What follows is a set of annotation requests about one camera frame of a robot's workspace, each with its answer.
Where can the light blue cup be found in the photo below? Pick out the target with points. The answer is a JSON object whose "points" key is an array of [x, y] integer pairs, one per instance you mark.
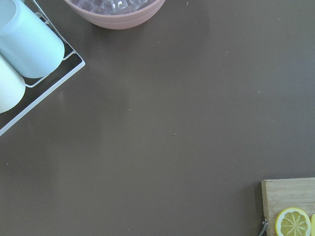
{"points": [[26, 42]]}

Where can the white wire cup rack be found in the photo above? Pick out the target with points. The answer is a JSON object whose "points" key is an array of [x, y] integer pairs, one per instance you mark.
{"points": [[39, 88]]}

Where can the pink bowl with ice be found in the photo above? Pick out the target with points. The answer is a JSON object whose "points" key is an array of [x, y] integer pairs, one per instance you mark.
{"points": [[116, 14]]}

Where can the wooden cutting board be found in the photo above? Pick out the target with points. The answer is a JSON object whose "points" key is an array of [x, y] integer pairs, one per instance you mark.
{"points": [[278, 194]]}

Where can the pale green cup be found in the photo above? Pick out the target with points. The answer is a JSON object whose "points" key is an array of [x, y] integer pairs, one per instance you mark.
{"points": [[12, 86]]}

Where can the lemon slice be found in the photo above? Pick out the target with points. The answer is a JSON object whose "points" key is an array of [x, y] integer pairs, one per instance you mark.
{"points": [[293, 221]]}

